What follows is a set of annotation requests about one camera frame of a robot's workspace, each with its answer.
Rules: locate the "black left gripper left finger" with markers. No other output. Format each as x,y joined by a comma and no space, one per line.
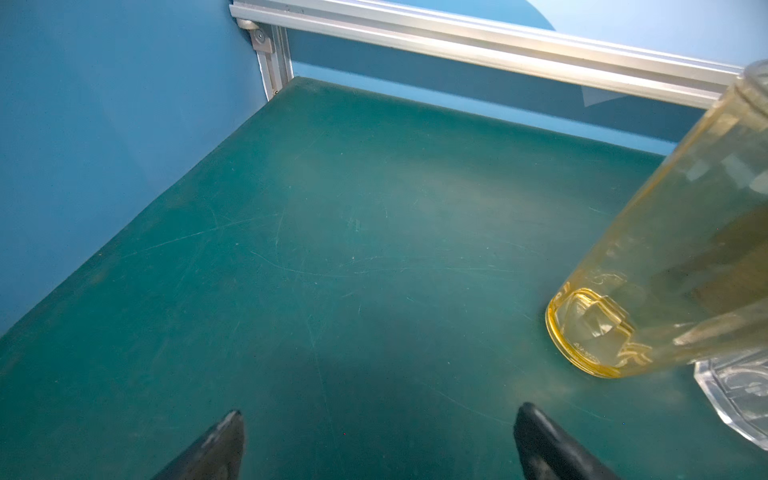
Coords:
216,454

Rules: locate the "aluminium left corner post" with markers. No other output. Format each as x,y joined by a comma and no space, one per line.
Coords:
274,57

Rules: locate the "clear faceted glass front left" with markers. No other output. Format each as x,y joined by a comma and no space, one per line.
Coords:
736,386

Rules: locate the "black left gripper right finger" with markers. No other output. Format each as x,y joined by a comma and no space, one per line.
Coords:
546,451

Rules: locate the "tall yellow plastic cup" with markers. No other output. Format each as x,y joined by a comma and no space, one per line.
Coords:
680,275

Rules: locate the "aluminium back frame rail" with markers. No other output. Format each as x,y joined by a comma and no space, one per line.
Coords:
518,49

